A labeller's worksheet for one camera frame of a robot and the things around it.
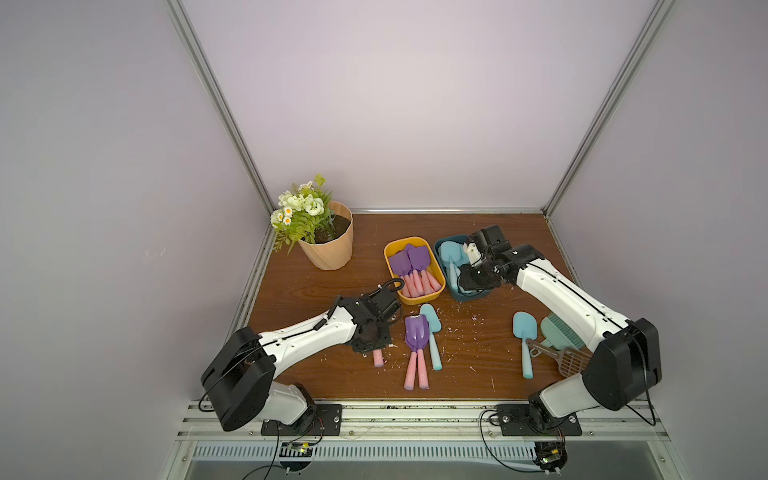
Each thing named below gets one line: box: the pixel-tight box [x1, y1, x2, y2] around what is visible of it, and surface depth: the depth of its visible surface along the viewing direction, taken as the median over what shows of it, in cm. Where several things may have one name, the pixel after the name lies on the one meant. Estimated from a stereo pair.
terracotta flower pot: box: [298, 200, 354, 271], surface depth 94 cm
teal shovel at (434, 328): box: [419, 304, 442, 371], surface depth 90 cm
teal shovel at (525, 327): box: [513, 311, 538, 379], surface depth 89 cm
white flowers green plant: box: [270, 172, 336, 255], surface depth 82 cm
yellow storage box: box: [384, 236, 446, 305], surface depth 102 cm
